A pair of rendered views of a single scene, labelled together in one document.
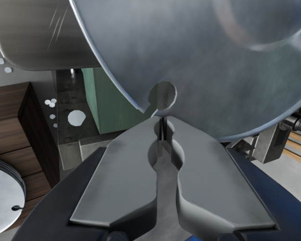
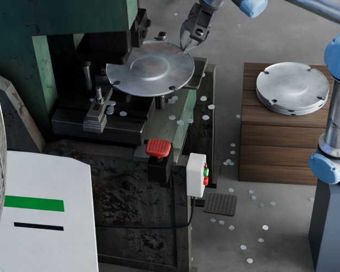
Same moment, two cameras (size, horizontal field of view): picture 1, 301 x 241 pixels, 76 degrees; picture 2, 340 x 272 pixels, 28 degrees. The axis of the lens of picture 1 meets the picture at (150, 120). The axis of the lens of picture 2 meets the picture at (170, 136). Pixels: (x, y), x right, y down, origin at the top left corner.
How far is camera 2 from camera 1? 2.16 m
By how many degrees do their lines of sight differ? 19
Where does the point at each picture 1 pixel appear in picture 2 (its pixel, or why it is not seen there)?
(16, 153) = (251, 103)
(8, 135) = (250, 113)
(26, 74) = (238, 185)
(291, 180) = not seen: outside the picture
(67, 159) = (212, 67)
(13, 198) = (264, 79)
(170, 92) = not seen: hidden behind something
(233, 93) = (162, 51)
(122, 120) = not seen: hidden behind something
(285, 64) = (144, 52)
